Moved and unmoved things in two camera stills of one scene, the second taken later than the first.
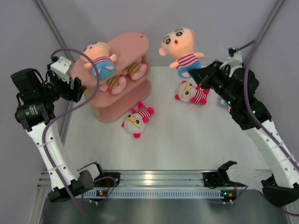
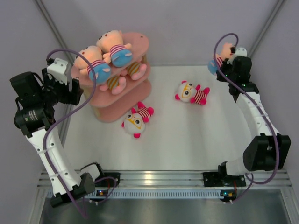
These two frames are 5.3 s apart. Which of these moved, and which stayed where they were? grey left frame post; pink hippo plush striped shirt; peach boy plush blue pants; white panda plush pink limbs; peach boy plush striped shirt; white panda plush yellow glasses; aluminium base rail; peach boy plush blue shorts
Moved: peach boy plush blue shorts; peach boy plush blue pants; peach boy plush striped shirt
Stayed: pink hippo plush striped shirt; white panda plush yellow glasses; white panda plush pink limbs; aluminium base rail; grey left frame post
